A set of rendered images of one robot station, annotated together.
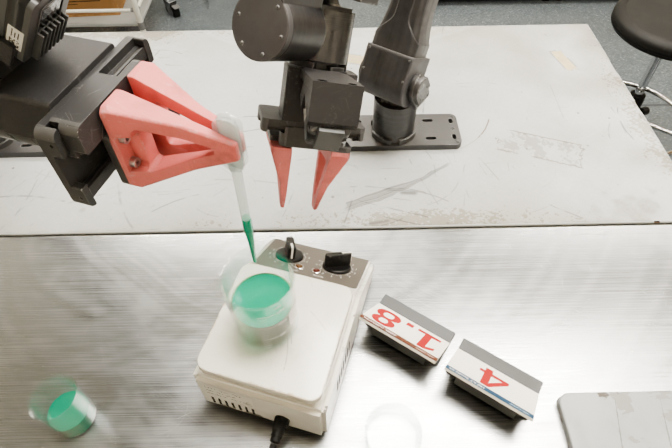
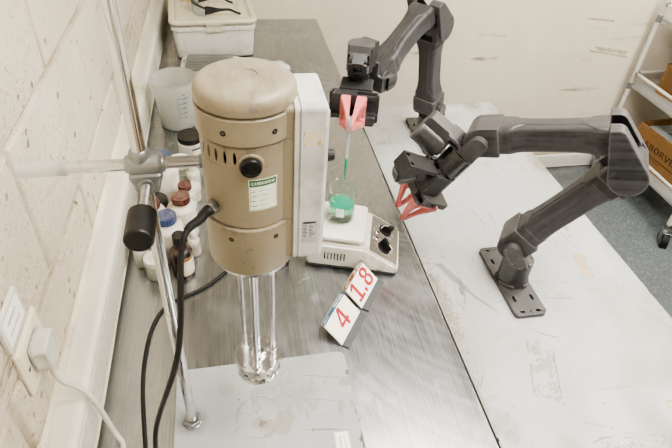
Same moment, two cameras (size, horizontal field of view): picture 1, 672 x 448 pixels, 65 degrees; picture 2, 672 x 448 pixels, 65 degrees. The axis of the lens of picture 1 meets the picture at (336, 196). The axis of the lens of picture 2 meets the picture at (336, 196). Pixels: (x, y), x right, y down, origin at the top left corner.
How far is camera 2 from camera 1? 0.86 m
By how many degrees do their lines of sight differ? 55
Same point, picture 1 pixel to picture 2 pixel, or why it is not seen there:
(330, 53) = (441, 163)
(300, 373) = not seen: hidden behind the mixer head
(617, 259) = (450, 403)
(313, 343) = (333, 231)
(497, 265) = (420, 334)
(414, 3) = (541, 210)
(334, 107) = (401, 164)
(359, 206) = (440, 268)
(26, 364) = not seen: hidden behind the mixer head
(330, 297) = (357, 234)
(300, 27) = (423, 136)
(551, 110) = (595, 382)
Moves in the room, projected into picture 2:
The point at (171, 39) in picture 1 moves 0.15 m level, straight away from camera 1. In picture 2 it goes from (539, 171) to (574, 159)
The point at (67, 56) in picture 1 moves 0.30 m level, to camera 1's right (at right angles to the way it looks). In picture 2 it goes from (361, 84) to (400, 169)
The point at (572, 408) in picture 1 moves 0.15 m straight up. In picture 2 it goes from (336, 356) to (341, 302)
